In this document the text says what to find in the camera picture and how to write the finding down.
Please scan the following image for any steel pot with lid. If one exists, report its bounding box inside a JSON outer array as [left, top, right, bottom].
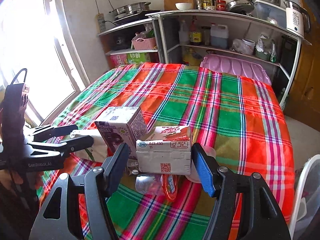
[[109, 2, 151, 21]]

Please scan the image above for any white metal shelf rack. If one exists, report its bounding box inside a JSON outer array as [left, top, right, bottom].
[[147, 10, 305, 108]]

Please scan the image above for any clear upturned jelly cup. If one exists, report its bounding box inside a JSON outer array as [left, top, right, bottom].
[[185, 145, 216, 184]]

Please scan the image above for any pink plastic basket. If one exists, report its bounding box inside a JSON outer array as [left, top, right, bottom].
[[132, 37, 156, 50]]

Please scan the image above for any red jar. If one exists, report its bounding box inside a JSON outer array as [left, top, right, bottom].
[[216, 0, 227, 11]]

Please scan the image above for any purple milk carton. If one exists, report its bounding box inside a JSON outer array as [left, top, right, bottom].
[[94, 106, 147, 159]]

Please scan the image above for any white oil jug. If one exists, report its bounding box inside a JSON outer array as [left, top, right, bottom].
[[210, 23, 229, 49]]

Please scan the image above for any white ceramic bowl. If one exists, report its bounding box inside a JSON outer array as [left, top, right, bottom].
[[175, 2, 193, 10]]

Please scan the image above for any white electric kettle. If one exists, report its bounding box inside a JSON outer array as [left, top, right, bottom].
[[284, 0, 311, 37]]

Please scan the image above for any wooden door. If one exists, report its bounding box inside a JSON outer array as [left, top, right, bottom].
[[284, 0, 320, 131]]

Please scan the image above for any beige tissue pack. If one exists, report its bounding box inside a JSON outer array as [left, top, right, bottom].
[[69, 129, 111, 164]]

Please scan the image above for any white round trash bin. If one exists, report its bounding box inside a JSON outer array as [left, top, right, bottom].
[[289, 155, 319, 239]]

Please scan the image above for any clear storage box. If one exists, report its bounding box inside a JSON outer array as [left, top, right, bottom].
[[252, 0, 286, 29]]

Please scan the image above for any white red milk carton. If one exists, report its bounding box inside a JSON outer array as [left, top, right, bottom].
[[136, 126, 191, 175]]

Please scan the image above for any dark soy sauce bottle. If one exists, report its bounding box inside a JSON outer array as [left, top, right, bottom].
[[189, 16, 202, 46]]

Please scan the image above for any white power strip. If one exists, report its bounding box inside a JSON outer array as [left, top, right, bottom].
[[95, 14, 106, 33]]

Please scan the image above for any pink plastic lid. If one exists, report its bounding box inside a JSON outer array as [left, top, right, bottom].
[[200, 54, 271, 85]]

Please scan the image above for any plaid tablecloth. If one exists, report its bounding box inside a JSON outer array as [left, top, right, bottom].
[[53, 63, 295, 239]]

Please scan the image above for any red lid jelly cup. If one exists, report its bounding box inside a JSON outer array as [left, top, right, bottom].
[[135, 173, 178, 202]]

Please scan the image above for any person's left hand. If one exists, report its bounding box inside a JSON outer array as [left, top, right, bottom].
[[0, 169, 45, 190]]

